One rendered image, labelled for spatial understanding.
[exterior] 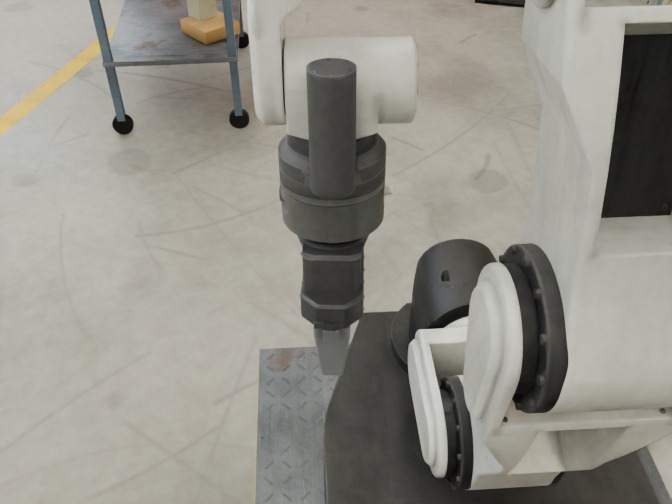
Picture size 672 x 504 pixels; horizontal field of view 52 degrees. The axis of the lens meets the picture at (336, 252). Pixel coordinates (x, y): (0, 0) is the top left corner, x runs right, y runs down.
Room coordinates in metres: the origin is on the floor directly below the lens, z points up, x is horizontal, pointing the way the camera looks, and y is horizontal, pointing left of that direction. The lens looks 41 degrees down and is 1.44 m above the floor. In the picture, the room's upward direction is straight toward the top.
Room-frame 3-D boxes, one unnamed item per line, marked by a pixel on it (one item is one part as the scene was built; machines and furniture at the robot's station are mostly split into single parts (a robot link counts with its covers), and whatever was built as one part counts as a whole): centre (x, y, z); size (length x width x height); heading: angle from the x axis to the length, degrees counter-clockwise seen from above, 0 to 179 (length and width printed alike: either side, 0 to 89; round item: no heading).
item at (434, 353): (0.57, -0.21, 0.68); 0.21 x 0.20 x 0.13; 4
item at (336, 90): (0.46, -0.01, 1.17); 0.11 x 0.11 x 0.11; 1
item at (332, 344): (0.40, 0.00, 0.97); 0.03 x 0.02 x 0.06; 88
